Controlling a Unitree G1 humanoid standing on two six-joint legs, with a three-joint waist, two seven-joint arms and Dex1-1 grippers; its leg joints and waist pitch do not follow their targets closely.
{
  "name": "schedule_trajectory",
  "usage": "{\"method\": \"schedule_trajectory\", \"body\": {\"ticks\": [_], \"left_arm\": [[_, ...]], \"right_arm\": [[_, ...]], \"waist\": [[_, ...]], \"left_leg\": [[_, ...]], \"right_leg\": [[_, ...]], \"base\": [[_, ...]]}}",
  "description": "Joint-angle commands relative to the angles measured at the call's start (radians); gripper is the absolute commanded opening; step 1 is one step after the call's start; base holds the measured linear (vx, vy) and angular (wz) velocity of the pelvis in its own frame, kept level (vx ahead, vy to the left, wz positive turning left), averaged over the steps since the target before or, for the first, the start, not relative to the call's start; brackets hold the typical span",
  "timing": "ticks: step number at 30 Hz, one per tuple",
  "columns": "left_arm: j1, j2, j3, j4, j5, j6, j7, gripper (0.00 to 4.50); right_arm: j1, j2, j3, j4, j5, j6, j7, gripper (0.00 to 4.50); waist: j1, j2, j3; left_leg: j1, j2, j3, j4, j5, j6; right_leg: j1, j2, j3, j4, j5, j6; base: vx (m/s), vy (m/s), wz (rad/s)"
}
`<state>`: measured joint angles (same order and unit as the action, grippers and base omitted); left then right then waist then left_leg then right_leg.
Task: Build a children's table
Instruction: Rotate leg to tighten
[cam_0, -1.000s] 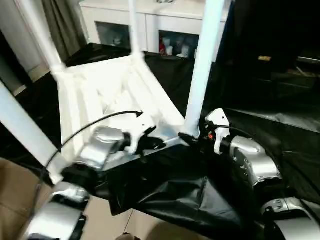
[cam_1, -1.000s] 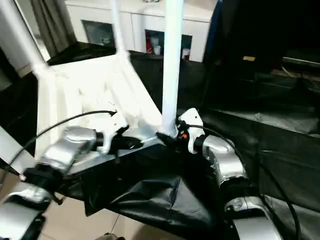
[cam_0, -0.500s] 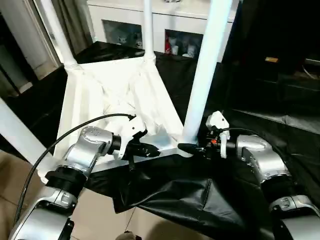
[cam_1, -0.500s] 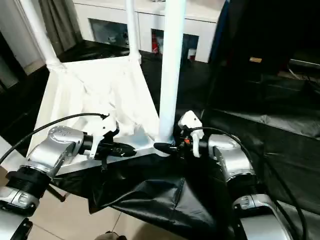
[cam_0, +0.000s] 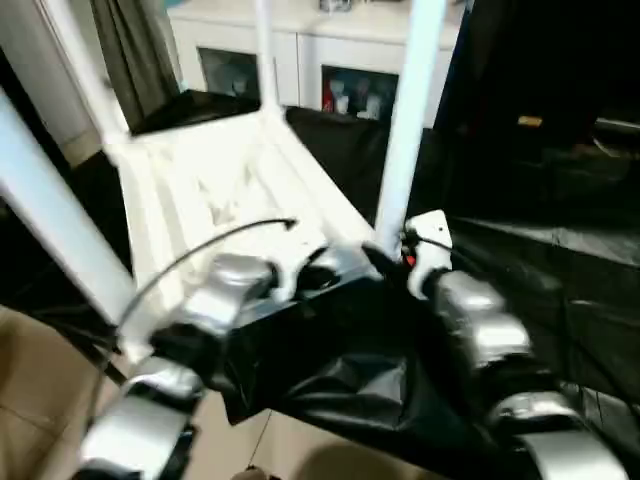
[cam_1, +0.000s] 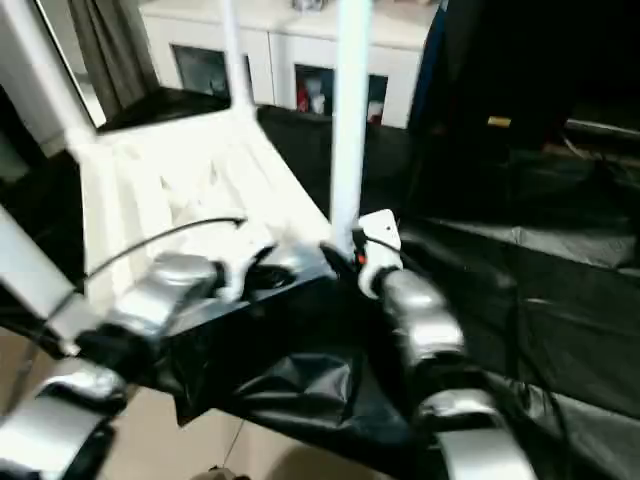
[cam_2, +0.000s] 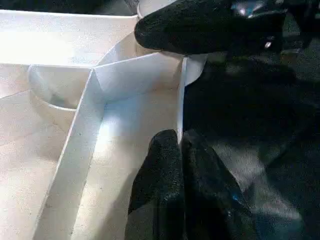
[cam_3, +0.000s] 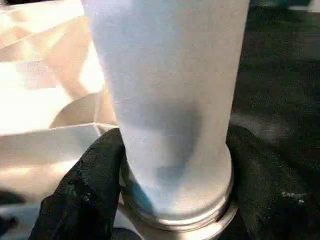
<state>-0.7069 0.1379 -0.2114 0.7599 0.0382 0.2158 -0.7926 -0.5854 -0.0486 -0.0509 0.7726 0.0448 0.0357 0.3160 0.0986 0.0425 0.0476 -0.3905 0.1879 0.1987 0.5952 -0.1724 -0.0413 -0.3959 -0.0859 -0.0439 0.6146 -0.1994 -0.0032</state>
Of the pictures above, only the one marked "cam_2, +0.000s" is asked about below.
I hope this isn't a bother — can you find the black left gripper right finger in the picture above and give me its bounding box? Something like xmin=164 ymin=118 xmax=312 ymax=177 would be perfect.
xmin=180 ymin=129 xmax=258 ymax=240

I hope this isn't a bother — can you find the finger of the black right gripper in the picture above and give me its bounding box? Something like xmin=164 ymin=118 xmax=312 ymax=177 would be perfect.
xmin=134 ymin=0 xmax=287 ymax=55

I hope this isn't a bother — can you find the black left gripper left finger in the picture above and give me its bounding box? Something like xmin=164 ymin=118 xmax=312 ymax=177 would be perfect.
xmin=123 ymin=129 xmax=187 ymax=240

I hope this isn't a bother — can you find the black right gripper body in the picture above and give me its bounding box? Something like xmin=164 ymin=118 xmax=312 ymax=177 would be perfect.
xmin=229 ymin=0 xmax=320 ymax=50

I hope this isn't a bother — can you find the white plastic table leg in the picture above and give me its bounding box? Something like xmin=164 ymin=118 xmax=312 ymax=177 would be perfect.
xmin=136 ymin=0 xmax=177 ymax=21

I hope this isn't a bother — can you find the white plastic table top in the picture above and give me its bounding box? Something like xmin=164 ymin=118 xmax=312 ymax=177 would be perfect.
xmin=0 ymin=9 xmax=208 ymax=240

